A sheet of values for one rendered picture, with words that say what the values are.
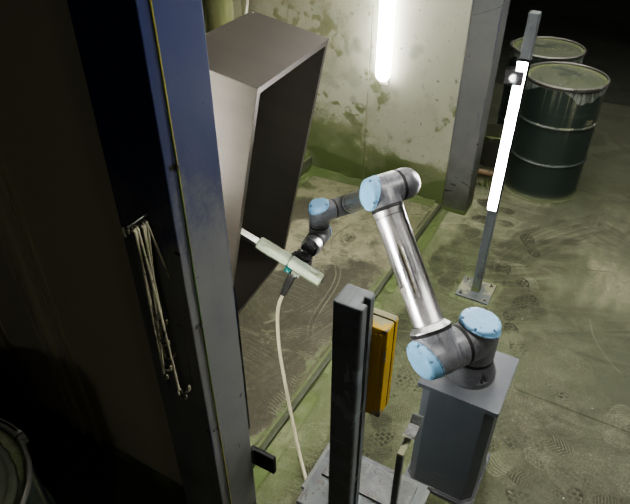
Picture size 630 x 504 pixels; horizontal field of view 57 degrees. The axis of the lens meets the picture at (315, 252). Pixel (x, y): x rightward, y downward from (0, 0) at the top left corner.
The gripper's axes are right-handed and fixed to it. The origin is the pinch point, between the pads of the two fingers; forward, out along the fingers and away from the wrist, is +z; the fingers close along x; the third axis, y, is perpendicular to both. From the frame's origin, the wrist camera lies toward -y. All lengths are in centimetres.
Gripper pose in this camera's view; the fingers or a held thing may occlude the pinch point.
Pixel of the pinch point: (293, 270)
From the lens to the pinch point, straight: 241.8
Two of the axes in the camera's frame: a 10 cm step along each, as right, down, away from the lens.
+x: -8.5, -5.2, 0.5
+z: -3.7, 5.4, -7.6
